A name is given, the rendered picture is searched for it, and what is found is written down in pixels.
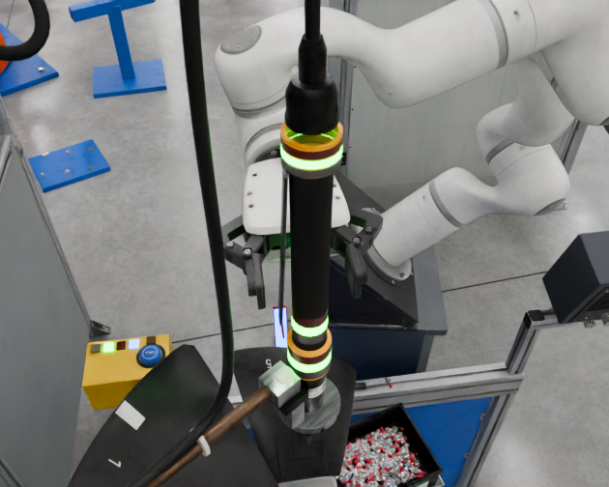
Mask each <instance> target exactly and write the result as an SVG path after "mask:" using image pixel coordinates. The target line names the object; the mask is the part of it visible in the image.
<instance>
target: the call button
mask: <svg viewBox="0 0 609 487"><path fill-rule="evenodd" d="M139 356H140V359H141V361H142V362H143V363H145V364H154V363H156V362H158V361H159V360H160V358H161V351H160V348H159V345H158V346H156V345H148V346H146V347H142V350H141V351H140V354H139Z"/></svg>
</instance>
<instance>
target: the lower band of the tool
mask: <svg viewBox="0 0 609 487"><path fill-rule="evenodd" d="M327 335H328V339H327V342H326V344H325V345H324V346H323V347H322V348H320V349H319V350H316V351H310V352H309V351H304V350H301V349H299V348H298V347H296V346H295V344H294V343H293V341H292V329H290V330H289V332H288V335H287V342H288V345H289V347H290V349H291V350H292V351H293V352H294V353H295V354H297V355H299V356H301V357H305V358H315V357H318V356H321V355H323V354H324V353H325V352H327V351H328V349H329V348H330V346H331V344H332V335H331V333H330V331H329V330H327Z"/></svg>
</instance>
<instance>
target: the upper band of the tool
mask: <svg viewBox="0 0 609 487"><path fill-rule="evenodd" d="M286 131H287V133H286ZM336 131H337V132H338V133H337V132H336ZM298 134H299V135H298ZM324 134H325V135H323V134H319V135H304V134H300V133H296V132H294V131H292V130H291V129H290V128H288V127H287V126H286V124H285V121H284V122H283V124H282V125H281V128H280V135H281V138H282V140H283V141H284V143H285V144H287V145H288V146H290V147H291V148H294V149H296V150H299V151H304V152H320V151H325V150H328V149H330V148H332V147H334V146H335V145H337V144H338V143H339V142H340V140H341V138H342V134H343V128H342V125H341V124H340V123H339V122H338V125H337V127H336V128H335V129H333V130H332V131H329V132H327V133H324ZM295 135H297V136H295ZM326 135H328V136H326ZM293 136H294V137H293ZM291 137H292V138H291ZM304 142H308V143H304ZM313 142H318V143H313ZM300 143H302V144H300ZM321 143H323V144H321ZM281 148H282V147H281ZM282 150H283V148H282ZM283 151H284V150H283ZM339 151H340V150H339ZM339 151H338V152H339ZM284 152H285V151H284ZM338 152H337V153H338ZM285 153H286V152H285ZM337 153H335V154H334V155H332V156H330V157H328V158H331V157H333V156H335V155H336V154H337ZM286 154H287V155H288V156H290V157H292V158H295V157H293V156H291V155H289V154H288V153H286ZM328 158H322V159H301V158H296V159H299V160H304V161H319V160H324V159H328ZM283 159H284V158H283ZM284 161H285V162H286V163H288V162H287V161H286V160H285V159H284ZM288 164H289V165H291V166H293V167H295V168H298V169H301V170H306V171H316V170H323V169H326V168H329V167H331V166H333V165H335V163H334V164H332V165H330V166H328V167H324V168H320V169H303V168H299V167H296V166H294V165H292V164H290V163H288Z"/></svg>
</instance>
